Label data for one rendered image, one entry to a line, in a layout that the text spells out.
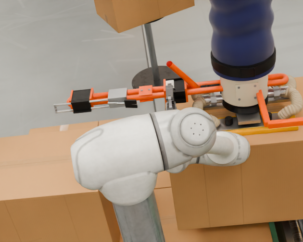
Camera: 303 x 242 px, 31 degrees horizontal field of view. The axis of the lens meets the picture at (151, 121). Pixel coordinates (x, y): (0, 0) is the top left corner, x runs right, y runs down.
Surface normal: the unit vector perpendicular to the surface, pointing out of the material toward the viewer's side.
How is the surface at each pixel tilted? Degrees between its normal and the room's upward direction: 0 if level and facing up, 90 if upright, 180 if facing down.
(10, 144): 0
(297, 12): 0
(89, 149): 35
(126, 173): 91
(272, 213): 90
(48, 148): 0
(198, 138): 45
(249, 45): 77
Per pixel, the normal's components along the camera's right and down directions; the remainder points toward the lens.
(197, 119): 0.19, -0.07
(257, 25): 0.32, 0.77
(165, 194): -0.14, -0.79
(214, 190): 0.00, 0.60
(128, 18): 0.44, 0.48
